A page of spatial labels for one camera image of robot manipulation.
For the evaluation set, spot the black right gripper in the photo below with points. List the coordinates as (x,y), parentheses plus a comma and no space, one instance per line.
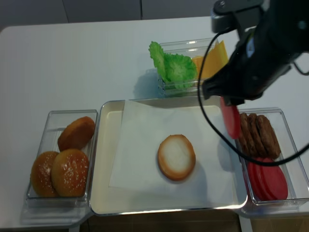
(256,63)

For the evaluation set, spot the red tomato slice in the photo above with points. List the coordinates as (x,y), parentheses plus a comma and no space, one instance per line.
(231,119)

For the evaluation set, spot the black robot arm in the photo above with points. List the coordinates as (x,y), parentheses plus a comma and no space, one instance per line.
(288,19)

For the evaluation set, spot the clear lettuce cheese container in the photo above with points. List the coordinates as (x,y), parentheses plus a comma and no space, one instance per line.
(197,50)

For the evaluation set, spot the green lettuce leaf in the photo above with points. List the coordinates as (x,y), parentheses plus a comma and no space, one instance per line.
(175,69)

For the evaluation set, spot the yellow cheese slices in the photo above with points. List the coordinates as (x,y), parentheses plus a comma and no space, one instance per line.
(215,60)

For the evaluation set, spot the brown meat patty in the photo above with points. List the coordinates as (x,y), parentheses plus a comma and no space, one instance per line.
(268,137)
(255,136)
(242,136)

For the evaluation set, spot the red tomato slices stack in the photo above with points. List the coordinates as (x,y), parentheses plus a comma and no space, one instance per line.
(268,183)

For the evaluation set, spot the clear patty tomato container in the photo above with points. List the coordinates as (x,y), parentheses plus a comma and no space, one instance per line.
(293,171)

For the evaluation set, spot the bottom bun half on paper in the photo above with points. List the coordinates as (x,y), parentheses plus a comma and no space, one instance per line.
(176,157)

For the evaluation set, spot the white paper sheet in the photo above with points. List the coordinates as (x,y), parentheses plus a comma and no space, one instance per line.
(143,129)

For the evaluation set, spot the white metal tray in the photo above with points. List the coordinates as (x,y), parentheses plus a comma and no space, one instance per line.
(106,199)

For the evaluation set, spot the plain brown bun half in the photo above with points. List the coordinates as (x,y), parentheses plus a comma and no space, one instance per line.
(77,134)

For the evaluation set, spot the sesame bun top front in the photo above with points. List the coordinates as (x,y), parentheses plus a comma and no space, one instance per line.
(69,173)

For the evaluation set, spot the sesame bun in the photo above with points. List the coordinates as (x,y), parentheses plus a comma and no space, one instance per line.
(40,176)
(69,173)

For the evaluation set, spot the clear bun container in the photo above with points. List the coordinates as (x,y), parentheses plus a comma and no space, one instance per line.
(56,122)

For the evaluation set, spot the sesame bun top left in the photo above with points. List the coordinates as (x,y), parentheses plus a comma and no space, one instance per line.
(40,176)

